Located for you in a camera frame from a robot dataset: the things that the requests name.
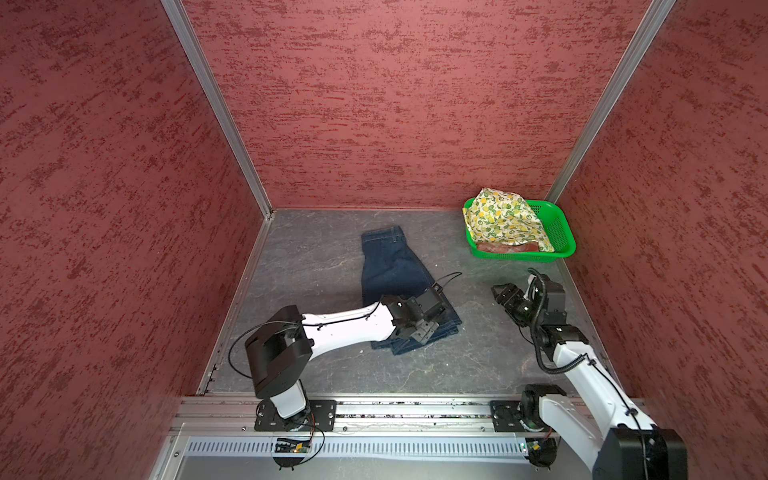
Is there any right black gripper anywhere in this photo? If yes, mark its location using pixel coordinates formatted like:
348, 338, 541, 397
489, 281, 542, 328

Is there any right aluminium corner post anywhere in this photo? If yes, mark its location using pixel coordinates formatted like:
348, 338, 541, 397
546, 0, 676, 203

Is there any aluminium corner post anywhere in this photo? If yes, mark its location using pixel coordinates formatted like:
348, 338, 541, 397
161, 0, 274, 221
546, 0, 676, 203

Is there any slotted cable duct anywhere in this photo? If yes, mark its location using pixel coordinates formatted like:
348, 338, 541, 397
184, 436, 527, 463

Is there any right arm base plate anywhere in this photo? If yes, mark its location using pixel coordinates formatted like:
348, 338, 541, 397
489, 398, 551, 435

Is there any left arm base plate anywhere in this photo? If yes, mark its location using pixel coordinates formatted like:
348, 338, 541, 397
253, 399, 338, 432

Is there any left aluminium corner post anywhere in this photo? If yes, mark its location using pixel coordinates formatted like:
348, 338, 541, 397
161, 0, 274, 221

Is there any yellow floral skirt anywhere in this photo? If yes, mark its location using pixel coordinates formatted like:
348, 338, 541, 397
462, 188, 554, 252

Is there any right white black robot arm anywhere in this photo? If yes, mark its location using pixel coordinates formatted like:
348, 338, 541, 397
491, 270, 688, 479

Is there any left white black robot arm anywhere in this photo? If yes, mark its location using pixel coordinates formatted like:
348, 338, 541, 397
244, 287, 448, 428

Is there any right base connector board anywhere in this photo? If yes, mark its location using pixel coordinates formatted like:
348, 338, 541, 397
526, 438, 558, 469

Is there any aluminium front rail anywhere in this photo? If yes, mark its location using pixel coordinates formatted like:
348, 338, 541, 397
170, 394, 655, 436

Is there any base connector board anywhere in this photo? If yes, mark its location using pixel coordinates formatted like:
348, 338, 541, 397
526, 438, 558, 469
272, 437, 313, 469

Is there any reddish brown skirt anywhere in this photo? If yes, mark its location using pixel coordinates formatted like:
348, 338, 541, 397
476, 242, 539, 255

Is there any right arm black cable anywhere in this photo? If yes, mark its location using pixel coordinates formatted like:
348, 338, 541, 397
521, 268, 652, 480

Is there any left base connector board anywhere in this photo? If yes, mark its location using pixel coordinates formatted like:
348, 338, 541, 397
272, 437, 313, 469

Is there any green plastic basket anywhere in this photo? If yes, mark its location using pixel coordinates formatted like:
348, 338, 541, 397
465, 200, 577, 263

